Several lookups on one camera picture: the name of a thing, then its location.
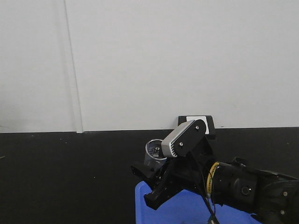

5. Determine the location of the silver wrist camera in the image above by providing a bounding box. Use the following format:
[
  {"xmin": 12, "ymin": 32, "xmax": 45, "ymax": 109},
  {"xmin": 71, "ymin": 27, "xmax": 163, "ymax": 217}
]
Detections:
[{"xmin": 161, "ymin": 119, "xmax": 206, "ymax": 158}]

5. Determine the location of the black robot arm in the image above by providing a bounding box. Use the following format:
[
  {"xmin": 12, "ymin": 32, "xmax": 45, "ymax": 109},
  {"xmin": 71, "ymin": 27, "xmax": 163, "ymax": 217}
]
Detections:
[{"xmin": 131, "ymin": 137, "xmax": 299, "ymax": 224}]

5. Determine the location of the clear glass beaker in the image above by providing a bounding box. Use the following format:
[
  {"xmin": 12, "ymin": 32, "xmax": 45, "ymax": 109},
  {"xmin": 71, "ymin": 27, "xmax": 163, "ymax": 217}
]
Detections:
[{"xmin": 144, "ymin": 139, "xmax": 167, "ymax": 171}]

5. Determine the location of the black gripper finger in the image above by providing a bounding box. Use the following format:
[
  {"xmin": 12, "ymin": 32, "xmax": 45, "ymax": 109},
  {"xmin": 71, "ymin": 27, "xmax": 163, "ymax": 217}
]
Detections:
[
  {"xmin": 144, "ymin": 179, "xmax": 184, "ymax": 210},
  {"xmin": 131, "ymin": 162, "xmax": 161, "ymax": 184}
]

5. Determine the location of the black socket mounting box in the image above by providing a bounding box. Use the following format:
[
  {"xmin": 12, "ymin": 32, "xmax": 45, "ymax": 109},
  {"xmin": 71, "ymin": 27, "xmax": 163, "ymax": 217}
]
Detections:
[{"xmin": 178, "ymin": 115, "xmax": 216, "ymax": 140}]

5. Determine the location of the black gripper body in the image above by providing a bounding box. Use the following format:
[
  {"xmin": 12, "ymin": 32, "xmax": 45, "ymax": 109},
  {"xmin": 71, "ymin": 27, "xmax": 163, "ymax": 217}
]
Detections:
[{"xmin": 158, "ymin": 137, "xmax": 214, "ymax": 201}]

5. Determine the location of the blue plastic tray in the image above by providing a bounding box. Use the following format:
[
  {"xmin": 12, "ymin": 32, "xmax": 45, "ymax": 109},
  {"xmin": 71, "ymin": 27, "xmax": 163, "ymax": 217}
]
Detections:
[{"xmin": 135, "ymin": 182, "xmax": 259, "ymax": 224}]

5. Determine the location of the black camera cable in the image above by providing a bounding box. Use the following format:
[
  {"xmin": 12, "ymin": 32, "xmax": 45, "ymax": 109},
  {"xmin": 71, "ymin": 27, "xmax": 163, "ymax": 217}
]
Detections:
[{"xmin": 186, "ymin": 151, "xmax": 221, "ymax": 224}]

